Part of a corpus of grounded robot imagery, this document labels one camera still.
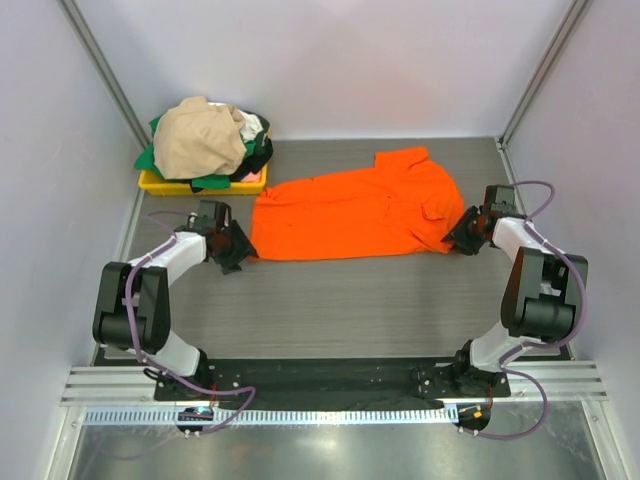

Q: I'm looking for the beige t shirt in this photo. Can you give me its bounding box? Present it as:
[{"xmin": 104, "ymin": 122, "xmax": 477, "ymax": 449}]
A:
[{"xmin": 153, "ymin": 96, "xmax": 247, "ymax": 180}]

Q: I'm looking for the aluminium frame post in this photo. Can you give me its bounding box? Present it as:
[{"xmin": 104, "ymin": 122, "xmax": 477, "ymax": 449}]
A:
[
  {"xmin": 58, "ymin": 0, "xmax": 157, "ymax": 157},
  {"xmin": 496, "ymin": 0, "xmax": 592, "ymax": 151}
]

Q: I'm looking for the perforated cable duct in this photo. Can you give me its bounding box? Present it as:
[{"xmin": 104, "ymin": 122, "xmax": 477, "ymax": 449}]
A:
[{"xmin": 83, "ymin": 404, "xmax": 458, "ymax": 427}]

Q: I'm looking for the orange t shirt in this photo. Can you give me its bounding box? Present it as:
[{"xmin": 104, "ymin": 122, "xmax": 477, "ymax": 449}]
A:
[{"xmin": 250, "ymin": 147, "xmax": 464, "ymax": 261}]

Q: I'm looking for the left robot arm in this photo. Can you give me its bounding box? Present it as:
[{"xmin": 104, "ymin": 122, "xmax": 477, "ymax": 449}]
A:
[{"xmin": 92, "ymin": 200, "xmax": 258, "ymax": 400}]

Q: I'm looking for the yellow plastic bin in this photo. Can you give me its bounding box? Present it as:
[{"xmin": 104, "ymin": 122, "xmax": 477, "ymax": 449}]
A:
[{"xmin": 137, "ymin": 130, "xmax": 271, "ymax": 197}]

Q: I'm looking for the dark green t shirt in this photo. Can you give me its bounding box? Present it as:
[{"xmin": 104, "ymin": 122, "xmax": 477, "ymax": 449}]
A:
[{"xmin": 189, "ymin": 138, "xmax": 273, "ymax": 193}]

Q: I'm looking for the white t shirt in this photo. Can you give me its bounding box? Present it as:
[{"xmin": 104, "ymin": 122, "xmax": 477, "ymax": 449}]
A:
[{"xmin": 208, "ymin": 101, "xmax": 270, "ymax": 143}]

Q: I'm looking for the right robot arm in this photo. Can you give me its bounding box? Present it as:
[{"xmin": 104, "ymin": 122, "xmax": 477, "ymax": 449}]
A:
[{"xmin": 433, "ymin": 184, "xmax": 589, "ymax": 397}]

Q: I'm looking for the aluminium rail bar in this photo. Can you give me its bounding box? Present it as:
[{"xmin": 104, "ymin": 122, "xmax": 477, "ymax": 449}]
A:
[{"xmin": 60, "ymin": 357, "xmax": 608, "ymax": 406}]

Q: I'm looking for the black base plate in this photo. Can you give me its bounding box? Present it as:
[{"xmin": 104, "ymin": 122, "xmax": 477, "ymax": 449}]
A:
[{"xmin": 152, "ymin": 355, "xmax": 512, "ymax": 412}]

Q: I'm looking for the left aluminium frame post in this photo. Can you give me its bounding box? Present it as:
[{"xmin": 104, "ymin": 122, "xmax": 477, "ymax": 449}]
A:
[{"xmin": 58, "ymin": 0, "xmax": 157, "ymax": 157}]

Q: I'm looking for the pink garment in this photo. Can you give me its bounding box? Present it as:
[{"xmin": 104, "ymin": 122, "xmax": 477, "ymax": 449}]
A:
[{"xmin": 240, "ymin": 171, "xmax": 262, "ymax": 183}]

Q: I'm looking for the right aluminium frame post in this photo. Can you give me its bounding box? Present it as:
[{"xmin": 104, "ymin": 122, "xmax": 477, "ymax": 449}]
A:
[{"xmin": 496, "ymin": 0, "xmax": 592, "ymax": 151}]

